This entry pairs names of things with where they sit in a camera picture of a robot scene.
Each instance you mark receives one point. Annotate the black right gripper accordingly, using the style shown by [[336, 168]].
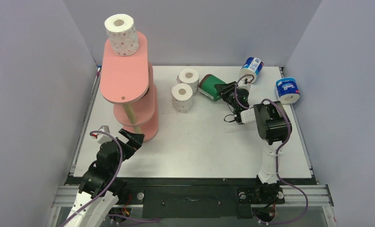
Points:
[[226, 92]]

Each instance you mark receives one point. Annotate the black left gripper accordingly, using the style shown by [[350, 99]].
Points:
[[135, 140]]

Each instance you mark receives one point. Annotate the green brown roll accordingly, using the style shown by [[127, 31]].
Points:
[[207, 87]]

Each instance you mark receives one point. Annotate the white dotted toilet roll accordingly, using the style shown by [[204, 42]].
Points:
[[182, 97], [190, 77], [122, 35]]

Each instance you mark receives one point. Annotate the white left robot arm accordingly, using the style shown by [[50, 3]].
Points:
[[100, 187]]

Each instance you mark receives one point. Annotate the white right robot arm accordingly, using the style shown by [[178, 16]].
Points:
[[273, 127]]

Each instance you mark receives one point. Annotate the pink three-tier wooden shelf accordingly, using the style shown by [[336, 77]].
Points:
[[127, 82]]

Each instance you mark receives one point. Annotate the blue white packaged roll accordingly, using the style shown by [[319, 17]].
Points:
[[251, 69]]

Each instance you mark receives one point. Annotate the blue Tempo packaged roll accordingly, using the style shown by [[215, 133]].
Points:
[[287, 90]]

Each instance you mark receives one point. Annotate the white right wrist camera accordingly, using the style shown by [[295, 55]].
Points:
[[244, 84]]

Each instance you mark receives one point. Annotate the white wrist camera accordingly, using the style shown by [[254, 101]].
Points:
[[244, 84], [101, 136]]

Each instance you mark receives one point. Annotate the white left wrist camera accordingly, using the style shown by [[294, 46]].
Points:
[[101, 136]]

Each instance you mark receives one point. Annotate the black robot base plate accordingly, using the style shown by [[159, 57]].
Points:
[[199, 197]]

